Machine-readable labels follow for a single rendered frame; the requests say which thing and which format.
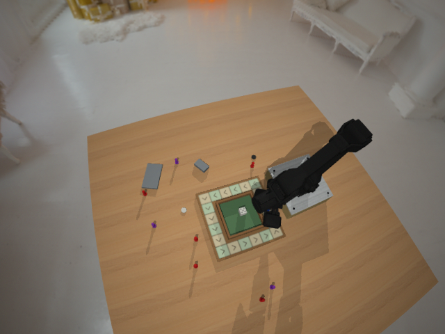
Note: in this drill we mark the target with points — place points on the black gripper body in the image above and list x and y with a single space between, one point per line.
273 219

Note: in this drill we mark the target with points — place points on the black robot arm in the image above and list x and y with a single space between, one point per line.
351 137

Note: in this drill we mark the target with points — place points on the grey die with black pips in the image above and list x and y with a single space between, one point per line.
242 211

